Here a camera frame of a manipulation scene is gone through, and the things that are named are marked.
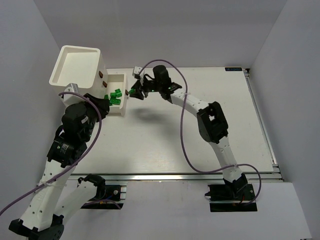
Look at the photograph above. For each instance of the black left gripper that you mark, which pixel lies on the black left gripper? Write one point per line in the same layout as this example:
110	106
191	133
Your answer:
100	105

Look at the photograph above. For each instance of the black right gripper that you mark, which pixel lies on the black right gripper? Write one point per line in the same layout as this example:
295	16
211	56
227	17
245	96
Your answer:
144	88

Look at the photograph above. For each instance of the green lego brick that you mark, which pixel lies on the green lego brick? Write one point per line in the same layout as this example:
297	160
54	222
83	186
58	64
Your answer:
115	101

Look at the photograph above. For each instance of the white drawer cabinet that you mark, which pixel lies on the white drawer cabinet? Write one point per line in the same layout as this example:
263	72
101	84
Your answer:
81	66

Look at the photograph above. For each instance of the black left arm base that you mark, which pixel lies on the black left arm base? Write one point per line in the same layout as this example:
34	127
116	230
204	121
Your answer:
111	197

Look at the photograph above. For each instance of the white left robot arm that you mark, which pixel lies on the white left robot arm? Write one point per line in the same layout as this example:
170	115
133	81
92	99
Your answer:
44	218

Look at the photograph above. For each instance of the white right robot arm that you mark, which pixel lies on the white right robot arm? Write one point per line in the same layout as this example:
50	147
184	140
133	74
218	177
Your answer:
211	121

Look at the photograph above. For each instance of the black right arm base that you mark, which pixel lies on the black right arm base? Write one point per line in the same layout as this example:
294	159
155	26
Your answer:
222	199

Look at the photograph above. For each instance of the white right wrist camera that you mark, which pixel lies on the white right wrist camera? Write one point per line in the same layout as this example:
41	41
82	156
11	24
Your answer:
138	73

